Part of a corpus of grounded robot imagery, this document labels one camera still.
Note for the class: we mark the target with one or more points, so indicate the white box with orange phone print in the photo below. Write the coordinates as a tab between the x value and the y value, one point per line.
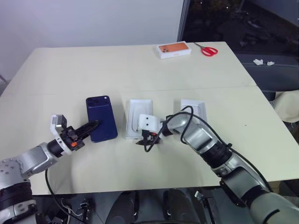
174	50

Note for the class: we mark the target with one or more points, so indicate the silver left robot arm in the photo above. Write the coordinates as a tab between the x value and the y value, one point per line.
25	163

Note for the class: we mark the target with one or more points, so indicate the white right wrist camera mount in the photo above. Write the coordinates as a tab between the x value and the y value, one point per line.
148	122

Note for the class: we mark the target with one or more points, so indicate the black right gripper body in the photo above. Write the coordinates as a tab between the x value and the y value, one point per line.
151	137

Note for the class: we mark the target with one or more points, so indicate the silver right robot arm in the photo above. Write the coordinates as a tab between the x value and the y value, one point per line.
210	144

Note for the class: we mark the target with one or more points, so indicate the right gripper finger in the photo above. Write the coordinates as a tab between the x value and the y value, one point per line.
142	142

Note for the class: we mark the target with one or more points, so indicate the dark blue smartphone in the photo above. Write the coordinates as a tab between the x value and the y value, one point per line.
101	119

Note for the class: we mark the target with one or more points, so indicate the empty white box lid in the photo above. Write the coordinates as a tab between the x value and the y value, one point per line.
198	109

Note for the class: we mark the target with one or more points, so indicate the white box with brown inside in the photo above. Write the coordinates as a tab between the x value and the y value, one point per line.
128	121

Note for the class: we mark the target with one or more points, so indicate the grey window frame post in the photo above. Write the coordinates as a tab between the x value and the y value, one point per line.
183	21

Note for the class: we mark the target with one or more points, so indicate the crumpled white tissue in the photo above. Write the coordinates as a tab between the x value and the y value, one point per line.
258	61
271	63

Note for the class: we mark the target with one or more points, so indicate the dark rounded shape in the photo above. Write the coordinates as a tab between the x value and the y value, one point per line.
181	207
125	207

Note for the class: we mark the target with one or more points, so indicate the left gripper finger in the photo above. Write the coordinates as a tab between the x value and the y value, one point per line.
90	131
90	124

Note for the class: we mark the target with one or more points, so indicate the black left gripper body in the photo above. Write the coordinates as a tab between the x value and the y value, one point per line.
72	138

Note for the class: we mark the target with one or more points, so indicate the black clamp bracket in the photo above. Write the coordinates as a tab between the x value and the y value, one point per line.
203	205
85	207

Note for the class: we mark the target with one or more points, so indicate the dark grey bench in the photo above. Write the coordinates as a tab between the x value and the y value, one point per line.
264	72

